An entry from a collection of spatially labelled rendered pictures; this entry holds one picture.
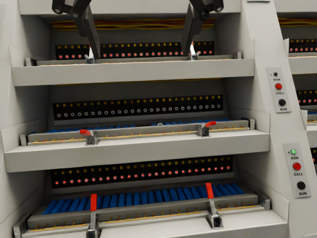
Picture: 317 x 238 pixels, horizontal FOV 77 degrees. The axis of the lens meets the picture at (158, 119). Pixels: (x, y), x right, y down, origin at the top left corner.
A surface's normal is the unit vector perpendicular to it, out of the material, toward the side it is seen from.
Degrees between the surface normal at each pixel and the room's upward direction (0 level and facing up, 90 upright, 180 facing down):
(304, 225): 90
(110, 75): 111
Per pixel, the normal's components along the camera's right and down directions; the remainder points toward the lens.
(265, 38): 0.08, -0.22
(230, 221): -0.05, -0.99
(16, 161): 0.11, 0.13
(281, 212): -0.99, 0.06
